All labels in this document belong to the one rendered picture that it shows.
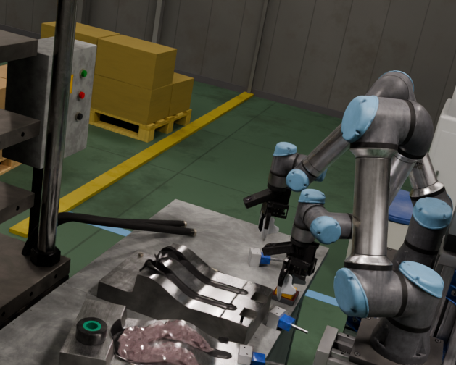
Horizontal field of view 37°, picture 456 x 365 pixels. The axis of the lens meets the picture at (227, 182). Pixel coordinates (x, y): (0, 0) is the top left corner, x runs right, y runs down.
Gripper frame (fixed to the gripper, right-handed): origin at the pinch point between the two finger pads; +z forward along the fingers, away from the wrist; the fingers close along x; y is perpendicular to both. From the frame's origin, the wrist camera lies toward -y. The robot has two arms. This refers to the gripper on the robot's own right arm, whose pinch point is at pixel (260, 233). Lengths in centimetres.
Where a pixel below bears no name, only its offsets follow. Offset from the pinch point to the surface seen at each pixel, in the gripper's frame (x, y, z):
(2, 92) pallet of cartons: 237, -133, 34
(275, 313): -42.0, -0.5, 7.2
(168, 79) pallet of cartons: 378, -15, 43
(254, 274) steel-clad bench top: -8.1, -0.8, 12.7
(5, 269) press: -19, -87, 15
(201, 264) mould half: -23.7, -23.7, 2.6
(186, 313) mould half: -47, -29, 7
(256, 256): -2.7, -0.4, 8.4
